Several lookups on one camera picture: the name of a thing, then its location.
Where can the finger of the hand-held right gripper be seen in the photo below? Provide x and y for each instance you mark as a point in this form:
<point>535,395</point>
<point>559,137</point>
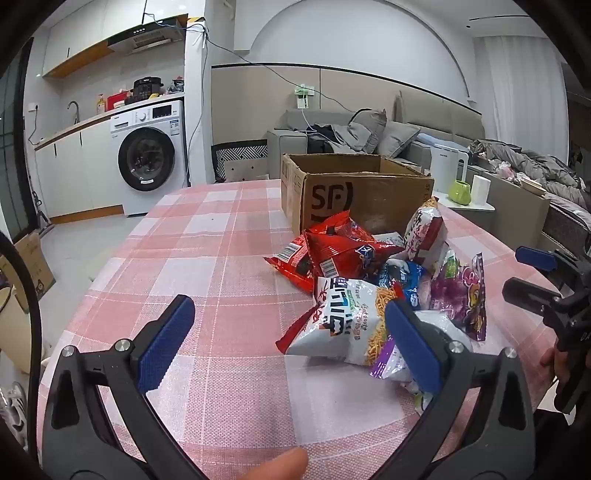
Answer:
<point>535,258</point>
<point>526,293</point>

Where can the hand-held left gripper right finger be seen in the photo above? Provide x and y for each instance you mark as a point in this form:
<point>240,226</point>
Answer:
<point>413,346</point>

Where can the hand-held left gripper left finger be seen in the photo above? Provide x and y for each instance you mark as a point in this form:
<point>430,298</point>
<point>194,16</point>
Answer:
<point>166,344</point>

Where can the purple white snack packet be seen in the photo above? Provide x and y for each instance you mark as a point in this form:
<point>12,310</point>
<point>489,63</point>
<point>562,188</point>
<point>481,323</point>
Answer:
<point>390,364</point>

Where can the purple snack bag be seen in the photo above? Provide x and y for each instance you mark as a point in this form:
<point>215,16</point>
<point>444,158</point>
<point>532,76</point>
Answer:
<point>457,290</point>

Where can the blue cookie packet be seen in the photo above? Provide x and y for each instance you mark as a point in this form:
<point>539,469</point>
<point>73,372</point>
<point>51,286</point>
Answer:
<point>406,277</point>

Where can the white noodle snack bag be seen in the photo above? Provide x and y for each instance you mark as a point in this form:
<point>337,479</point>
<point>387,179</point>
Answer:
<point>341,323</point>

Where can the white red snack bag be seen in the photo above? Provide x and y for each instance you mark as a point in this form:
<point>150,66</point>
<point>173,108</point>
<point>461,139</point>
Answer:
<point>425,226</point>

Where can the brown cardboard box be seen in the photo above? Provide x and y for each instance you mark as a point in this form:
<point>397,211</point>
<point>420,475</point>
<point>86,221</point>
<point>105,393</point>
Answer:
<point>369,198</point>

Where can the person's right hand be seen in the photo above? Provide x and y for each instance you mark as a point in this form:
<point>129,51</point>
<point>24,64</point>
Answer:
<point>551,364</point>

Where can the person's left hand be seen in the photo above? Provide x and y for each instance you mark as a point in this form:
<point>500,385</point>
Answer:
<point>272,466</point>

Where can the grey bed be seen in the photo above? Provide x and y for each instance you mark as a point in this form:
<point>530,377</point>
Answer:
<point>517,207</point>

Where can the white side table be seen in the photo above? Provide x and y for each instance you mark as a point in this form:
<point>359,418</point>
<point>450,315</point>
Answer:
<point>482,207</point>

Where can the white paper roll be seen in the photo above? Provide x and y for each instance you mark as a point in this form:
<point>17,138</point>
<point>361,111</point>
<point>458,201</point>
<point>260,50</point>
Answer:
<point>480,189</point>

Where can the grey duvet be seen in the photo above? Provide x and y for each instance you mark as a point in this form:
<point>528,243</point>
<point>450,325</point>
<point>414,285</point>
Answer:
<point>531,161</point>

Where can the green cup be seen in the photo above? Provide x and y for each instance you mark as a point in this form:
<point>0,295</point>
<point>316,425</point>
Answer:
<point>460,191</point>

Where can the pink checked tablecloth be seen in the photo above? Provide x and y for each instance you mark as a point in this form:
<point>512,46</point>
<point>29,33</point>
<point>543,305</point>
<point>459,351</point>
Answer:
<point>221,258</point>

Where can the white electric kettle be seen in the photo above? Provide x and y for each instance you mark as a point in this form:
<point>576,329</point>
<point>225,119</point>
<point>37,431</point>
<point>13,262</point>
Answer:
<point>445,166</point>

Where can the cream round container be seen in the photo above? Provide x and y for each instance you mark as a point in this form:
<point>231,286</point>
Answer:
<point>18,332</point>

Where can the cardboard box with print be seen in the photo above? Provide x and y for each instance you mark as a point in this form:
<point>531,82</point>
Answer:
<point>32,263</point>

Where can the pair of shoes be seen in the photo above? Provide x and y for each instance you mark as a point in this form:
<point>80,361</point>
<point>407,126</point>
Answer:
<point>14,410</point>

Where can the white curtain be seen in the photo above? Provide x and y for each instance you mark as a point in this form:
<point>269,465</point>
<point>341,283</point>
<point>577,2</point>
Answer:
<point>521,92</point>

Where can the grey pillow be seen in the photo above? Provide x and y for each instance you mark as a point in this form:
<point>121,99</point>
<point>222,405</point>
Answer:
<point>397,138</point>
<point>367,129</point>

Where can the floor mop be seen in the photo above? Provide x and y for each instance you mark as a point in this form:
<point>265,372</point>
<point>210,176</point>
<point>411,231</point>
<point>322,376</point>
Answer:
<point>41,207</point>

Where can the patterned fabric box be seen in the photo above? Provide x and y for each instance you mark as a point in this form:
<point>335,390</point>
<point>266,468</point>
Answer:
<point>240,166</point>

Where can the white counter cabinet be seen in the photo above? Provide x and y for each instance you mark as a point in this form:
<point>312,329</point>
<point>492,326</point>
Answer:
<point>74,170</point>

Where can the grey jacket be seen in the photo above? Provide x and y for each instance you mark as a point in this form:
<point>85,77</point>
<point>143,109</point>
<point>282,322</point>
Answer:
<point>346,136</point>

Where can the white washing machine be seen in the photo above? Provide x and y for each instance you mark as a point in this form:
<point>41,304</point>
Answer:
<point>147,120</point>

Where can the dark clothes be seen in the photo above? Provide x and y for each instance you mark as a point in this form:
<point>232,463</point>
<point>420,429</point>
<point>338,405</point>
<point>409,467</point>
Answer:
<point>321,141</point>

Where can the grey sofa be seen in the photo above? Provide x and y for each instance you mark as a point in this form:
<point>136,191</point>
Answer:
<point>277,147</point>

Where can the dark glass door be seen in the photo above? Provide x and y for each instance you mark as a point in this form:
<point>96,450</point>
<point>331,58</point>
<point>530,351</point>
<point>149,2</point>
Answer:
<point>14,161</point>

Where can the yellow bottle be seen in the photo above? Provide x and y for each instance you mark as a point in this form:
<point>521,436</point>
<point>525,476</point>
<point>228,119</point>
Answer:
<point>100,106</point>

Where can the red box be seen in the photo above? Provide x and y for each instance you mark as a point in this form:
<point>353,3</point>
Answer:
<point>116,100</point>

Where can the metal faucet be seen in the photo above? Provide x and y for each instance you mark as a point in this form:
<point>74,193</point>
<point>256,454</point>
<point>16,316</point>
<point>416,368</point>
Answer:
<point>75,110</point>

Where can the black pressure cooker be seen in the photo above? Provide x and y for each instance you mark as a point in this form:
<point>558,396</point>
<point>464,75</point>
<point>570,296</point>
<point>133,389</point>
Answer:
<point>148,87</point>

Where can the grey bag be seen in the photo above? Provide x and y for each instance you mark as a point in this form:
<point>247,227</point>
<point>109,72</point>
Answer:
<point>176,86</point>

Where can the black range hood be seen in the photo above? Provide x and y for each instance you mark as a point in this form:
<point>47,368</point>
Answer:
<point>147,39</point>

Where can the white upper cabinet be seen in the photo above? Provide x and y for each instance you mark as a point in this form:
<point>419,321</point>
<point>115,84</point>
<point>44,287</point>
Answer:
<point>83,32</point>

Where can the white wall power strip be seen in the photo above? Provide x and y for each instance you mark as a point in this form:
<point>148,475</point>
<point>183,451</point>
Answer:
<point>302,97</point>

